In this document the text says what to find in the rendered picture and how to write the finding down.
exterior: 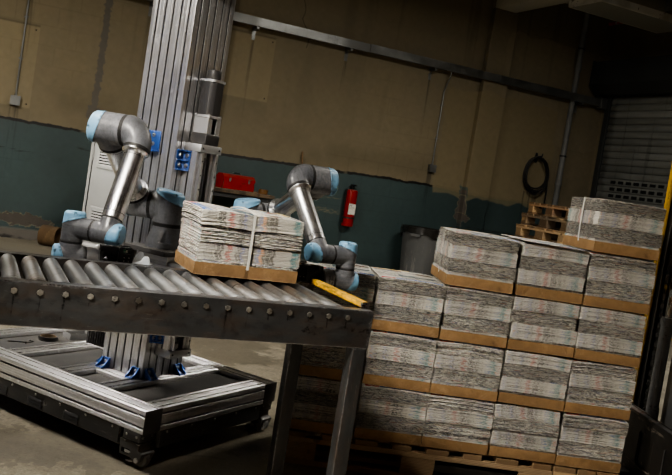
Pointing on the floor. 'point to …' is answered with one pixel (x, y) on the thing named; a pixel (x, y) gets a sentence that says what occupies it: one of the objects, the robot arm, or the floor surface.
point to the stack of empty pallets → (551, 224)
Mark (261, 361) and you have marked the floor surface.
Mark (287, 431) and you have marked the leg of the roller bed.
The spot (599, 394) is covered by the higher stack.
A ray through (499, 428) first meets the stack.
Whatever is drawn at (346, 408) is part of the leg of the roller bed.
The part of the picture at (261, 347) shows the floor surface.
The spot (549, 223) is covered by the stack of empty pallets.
